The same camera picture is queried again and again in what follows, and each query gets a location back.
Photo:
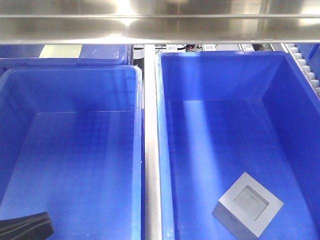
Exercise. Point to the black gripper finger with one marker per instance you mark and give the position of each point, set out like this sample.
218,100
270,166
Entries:
32,227

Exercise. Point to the gray foam base block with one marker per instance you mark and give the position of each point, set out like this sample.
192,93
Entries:
246,208

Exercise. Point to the blue target bin left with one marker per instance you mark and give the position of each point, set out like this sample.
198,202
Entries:
71,145

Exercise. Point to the blue target bin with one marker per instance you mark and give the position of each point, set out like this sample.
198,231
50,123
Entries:
224,113
71,145

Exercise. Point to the blue bin behind left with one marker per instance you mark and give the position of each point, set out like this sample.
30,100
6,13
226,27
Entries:
22,55

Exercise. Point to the blue target bin right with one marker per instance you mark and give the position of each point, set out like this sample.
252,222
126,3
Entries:
224,113

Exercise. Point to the steel shelf beam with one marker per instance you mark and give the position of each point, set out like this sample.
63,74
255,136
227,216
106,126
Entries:
159,21

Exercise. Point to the white roller track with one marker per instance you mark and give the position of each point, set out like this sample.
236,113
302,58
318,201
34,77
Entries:
297,56

